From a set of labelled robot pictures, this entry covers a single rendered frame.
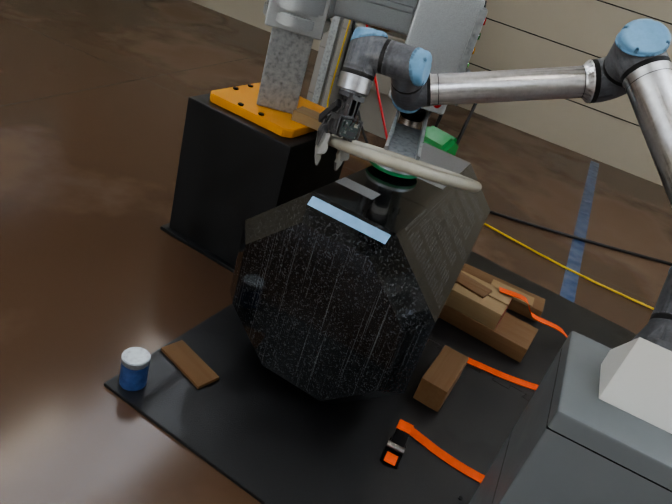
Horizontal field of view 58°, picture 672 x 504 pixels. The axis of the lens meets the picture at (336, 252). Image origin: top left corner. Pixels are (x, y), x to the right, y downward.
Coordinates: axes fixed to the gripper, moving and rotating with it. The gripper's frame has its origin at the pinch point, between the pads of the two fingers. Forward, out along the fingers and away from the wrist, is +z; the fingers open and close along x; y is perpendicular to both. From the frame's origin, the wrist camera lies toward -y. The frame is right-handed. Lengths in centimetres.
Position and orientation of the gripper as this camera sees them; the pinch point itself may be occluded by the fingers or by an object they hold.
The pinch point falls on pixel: (326, 162)
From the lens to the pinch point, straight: 171.2
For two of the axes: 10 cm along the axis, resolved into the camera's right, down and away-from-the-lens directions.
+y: 3.9, 3.3, -8.6
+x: 8.7, 1.8, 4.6
